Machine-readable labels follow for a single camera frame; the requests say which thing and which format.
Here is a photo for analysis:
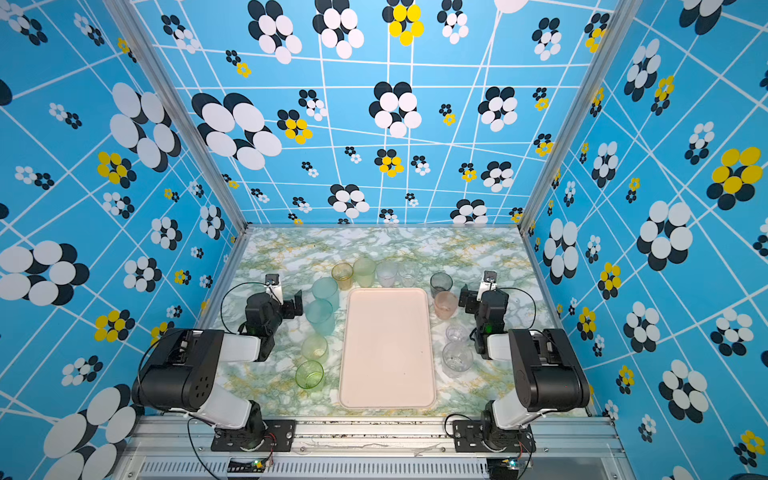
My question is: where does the small clear faceted glass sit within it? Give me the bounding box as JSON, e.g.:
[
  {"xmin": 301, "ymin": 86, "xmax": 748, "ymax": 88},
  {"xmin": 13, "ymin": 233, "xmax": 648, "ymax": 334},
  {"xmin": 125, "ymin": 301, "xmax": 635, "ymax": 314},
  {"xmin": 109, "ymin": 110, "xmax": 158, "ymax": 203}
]
[{"xmin": 399, "ymin": 268, "xmax": 416, "ymax": 288}]

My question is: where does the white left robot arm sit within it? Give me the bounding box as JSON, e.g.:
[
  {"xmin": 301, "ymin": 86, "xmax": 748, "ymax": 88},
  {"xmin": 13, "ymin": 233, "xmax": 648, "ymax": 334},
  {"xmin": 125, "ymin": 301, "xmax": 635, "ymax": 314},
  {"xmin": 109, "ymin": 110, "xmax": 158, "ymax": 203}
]
[{"xmin": 132, "ymin": 291, "xmax": 303, "ymax": 452}]

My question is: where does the amber yellow plastic cup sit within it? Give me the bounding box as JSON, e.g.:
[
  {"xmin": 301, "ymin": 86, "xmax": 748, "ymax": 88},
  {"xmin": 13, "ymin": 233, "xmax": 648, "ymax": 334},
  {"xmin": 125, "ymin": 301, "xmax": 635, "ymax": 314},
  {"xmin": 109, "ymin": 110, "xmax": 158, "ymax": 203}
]
[{"xmin": 331, "ymin": 262, "xmax": 354, "ymax": 291}]

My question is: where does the teal textured cup near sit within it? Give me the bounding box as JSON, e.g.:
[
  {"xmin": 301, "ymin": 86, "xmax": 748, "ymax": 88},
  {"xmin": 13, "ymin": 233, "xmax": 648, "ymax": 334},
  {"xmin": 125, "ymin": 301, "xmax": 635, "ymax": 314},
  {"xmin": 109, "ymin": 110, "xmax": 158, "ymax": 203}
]
[{"xmin": 304, "ymin": 299, "xmax": 335, "ymax": 336}]

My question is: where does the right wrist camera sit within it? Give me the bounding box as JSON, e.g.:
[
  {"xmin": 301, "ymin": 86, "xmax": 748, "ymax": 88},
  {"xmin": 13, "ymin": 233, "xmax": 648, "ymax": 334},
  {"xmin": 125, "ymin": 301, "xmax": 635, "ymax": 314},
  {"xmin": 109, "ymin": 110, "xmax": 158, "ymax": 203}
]
[{"xmin": 477, "ymin": 270, "xmax": 497, "ymax": 300}]

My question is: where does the large clear plastic cup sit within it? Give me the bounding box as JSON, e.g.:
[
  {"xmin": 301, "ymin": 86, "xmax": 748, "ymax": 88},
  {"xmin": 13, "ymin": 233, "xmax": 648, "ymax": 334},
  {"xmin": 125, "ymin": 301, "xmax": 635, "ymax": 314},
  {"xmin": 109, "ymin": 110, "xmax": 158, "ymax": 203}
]
[{"xmin": 441, "ymin": 341, "xmax": 474, "ymax": 378}]

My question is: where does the aluminium front rail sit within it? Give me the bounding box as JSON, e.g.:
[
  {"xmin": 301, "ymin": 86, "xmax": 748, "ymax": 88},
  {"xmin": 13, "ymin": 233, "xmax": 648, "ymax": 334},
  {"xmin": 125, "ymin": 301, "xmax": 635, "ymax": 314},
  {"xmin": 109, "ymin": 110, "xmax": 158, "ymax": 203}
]
[{"xmin": 113, "ymin": 416, "xmax": 635, "ymax": 479}]

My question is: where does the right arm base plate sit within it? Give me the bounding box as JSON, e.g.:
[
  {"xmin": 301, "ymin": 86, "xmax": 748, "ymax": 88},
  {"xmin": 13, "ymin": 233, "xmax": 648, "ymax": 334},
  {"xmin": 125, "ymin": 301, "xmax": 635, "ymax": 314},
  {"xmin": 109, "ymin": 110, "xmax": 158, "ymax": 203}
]
[{"xmin": 448, "ymin": 419, "xmax": 537, "ymax": 455}]

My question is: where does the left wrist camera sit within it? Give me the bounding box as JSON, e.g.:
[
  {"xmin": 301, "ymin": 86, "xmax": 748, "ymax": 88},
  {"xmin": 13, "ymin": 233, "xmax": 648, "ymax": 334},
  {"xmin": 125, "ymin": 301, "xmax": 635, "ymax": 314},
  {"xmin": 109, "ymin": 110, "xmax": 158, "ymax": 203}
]
[{"xmin": 264, "ymin": 273, "xmax": 284, "ymax": 305}]

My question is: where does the teal textured cup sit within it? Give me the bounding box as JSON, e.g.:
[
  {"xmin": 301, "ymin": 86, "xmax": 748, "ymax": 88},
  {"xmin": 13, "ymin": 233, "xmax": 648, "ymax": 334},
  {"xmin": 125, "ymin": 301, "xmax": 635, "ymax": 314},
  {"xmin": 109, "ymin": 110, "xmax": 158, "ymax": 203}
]
[
  {"xmin": 311, "ymin": 277, "xmax": 340, "ymax": 311},
  {"xmin": 304, "ymin": 299, "xmax": 335, "ymax": 336}
]

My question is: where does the light green textured cup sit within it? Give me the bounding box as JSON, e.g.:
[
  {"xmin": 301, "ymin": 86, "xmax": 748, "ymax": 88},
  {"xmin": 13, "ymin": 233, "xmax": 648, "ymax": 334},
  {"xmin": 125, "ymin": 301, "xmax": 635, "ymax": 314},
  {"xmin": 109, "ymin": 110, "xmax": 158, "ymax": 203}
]
[{"xmin": 353, "ymin": 257, "xmax": 377, "ymax": 288}]

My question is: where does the dark grey plastic cup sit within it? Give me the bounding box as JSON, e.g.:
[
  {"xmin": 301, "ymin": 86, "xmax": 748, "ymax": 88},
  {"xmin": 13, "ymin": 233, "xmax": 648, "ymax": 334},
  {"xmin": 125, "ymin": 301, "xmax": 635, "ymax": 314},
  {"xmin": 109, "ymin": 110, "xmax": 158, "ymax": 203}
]
[{"xmin": 429, "ymin": 271, "xmax": 453, "ymax": 298}]

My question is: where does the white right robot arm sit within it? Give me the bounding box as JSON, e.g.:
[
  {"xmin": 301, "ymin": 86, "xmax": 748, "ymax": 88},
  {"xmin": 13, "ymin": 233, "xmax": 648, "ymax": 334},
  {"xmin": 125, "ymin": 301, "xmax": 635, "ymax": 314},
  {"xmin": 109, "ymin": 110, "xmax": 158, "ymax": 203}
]
[{"xmin": 454, "ymin": 286, "xmax": 590, "ymax": 453}]

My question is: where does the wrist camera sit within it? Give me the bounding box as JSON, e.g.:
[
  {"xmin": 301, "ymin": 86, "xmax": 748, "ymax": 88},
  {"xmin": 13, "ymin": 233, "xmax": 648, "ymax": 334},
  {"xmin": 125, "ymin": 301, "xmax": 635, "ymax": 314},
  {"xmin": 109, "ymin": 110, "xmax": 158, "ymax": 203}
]
[
  {"xmin": 477, "ymin": 270, "xmax": 497, "ymax": 300},
  {"xmin": 264, "ymin": 273, "xmax": 284, "ymax": 305}
]

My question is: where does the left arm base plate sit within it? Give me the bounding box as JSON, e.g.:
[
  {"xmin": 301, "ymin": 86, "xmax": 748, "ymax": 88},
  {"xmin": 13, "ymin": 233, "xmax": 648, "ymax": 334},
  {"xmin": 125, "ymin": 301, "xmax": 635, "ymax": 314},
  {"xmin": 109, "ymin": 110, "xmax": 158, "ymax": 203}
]
[{"xmin": 210, "ymin": 419, "xmax": 297, "ymax": 453}]

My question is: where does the right aluminium corner post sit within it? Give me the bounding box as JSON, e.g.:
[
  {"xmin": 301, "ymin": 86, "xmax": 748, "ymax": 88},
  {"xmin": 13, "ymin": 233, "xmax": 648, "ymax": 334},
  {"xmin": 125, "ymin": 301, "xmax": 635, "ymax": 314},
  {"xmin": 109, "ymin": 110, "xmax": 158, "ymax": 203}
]
[{"xmin": 519, "ymin": 0, "xmax": 644, "ymax": 235}]

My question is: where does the pale pink plastic tray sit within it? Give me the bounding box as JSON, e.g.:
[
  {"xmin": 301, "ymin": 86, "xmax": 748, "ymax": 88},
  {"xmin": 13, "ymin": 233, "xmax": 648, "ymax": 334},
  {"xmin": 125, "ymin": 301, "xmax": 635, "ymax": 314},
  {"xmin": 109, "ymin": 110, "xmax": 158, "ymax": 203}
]
[{"xmin": 339, "ymin": 288, "xmax": 437, "ymax": 410}]

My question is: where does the pale green plastic cup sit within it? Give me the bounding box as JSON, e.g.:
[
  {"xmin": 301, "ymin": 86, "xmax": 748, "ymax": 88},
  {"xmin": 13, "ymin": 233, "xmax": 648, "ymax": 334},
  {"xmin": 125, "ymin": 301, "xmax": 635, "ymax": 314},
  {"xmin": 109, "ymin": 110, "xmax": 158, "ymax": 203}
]
[{"xmin": 301, "ymin": 334, "xmax": 329, "ymax": 364}]

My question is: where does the aluminium corner post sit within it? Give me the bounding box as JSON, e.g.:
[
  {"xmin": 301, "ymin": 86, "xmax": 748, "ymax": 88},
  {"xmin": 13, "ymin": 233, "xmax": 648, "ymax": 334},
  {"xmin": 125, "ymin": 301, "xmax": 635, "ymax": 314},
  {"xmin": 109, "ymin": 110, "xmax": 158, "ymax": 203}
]
[
  {"xmin": 519, "ymin": 0, "xmax": 644, "ymax": 235},
  {"xmin": 103, "ymin": 0, "xmax": 249, "ymax": 234}
]

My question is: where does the bright green plastic cup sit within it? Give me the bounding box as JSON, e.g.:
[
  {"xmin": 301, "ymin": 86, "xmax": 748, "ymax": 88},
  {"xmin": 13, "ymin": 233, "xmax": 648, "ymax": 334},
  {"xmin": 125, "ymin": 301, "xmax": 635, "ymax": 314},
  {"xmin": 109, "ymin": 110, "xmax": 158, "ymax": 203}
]
[{"xmin": 294, "ymin": 360, "xmax": 325, "ymax": 390}]

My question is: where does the pink textured plastic cup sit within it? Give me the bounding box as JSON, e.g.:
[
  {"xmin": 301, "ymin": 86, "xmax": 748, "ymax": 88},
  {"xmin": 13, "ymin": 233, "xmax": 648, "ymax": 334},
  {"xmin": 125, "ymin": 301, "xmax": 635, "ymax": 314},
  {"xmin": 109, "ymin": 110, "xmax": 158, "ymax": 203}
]
[{"xmin": 434, "ymin": 291, "xmax": 458, "ymax": 320}]

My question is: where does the clear textured plastic cup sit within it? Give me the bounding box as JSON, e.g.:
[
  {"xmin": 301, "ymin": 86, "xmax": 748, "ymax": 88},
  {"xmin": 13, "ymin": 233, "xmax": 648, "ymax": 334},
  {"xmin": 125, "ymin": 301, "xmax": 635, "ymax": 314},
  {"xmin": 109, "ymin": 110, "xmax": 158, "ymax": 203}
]
[{"xmin": 376, "ymin": 261, "xmax": 398, "ymax": 288}]

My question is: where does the left aluminium corner post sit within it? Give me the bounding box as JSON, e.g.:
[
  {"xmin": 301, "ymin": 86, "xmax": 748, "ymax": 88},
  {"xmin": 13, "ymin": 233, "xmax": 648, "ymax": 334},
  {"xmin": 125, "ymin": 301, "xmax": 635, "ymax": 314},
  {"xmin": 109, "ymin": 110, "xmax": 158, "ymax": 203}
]
[{"xmin": 103, "ymin": 0, "xmax": 249, "ymax": 234}]

